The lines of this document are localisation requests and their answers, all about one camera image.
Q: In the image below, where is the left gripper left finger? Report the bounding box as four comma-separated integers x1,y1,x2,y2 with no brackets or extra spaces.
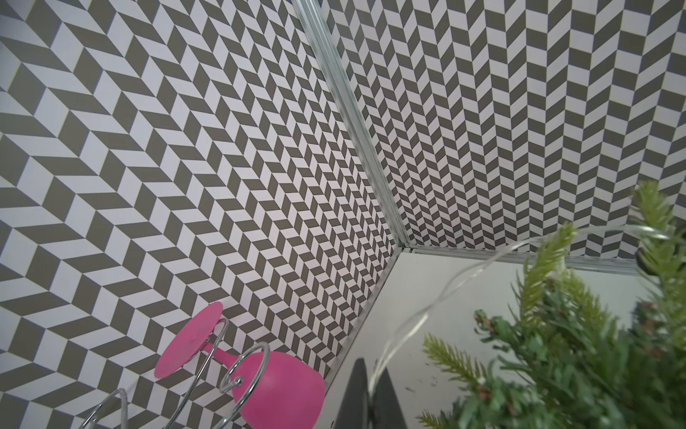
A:
333,359,369,429

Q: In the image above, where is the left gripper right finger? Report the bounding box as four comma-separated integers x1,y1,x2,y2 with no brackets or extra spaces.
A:
372,369,407,429

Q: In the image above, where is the clear bulb string light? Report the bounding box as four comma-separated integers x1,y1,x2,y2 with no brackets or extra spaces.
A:
368,225,668,397

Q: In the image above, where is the light green christmas tree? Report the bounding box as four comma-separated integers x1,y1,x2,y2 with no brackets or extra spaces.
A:
420,182,685,428

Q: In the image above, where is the pink plastic wine glass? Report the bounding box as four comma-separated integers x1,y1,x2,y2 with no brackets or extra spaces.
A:
155,302,325,428

